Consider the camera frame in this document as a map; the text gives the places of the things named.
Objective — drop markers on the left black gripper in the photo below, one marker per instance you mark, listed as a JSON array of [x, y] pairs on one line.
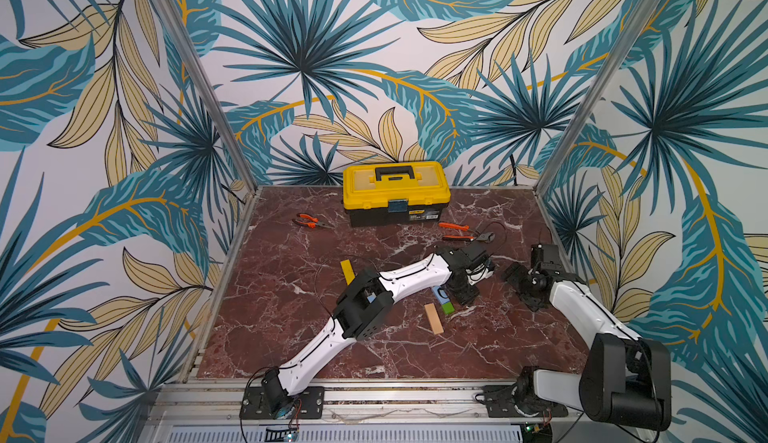
[[467, 298]]

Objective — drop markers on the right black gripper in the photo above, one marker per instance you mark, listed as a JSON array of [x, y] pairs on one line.
[[522, 278]]

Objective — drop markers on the light blue block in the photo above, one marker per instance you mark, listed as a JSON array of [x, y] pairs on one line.
[[441, 295]]

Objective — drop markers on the natural wood block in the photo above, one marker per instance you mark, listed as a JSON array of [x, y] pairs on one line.
[[433, 319]]

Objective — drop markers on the yellow block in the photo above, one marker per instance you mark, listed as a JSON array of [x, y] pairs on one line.
[[348, 271]]

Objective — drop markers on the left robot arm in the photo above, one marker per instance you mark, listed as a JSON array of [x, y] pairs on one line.
[[363, 307]]

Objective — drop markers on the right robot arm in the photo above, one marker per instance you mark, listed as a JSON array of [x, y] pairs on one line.
[[626, 380]]

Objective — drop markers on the yellow black toolbox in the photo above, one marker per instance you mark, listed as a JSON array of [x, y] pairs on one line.
[[395, 193]]

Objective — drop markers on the large orange-handled pliers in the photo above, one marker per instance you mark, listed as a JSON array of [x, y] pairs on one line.
[[465, 233]]

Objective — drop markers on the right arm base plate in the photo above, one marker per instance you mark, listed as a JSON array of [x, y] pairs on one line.
[[506, 401]]

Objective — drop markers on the small orange-handled pliers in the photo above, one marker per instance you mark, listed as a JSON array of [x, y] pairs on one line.
[[308, 221]]

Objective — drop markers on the aluminium front rail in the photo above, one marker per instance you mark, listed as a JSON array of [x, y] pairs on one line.
[[367, 410]]

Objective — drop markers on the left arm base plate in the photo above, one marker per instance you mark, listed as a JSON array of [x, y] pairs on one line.
[[256, 404]]

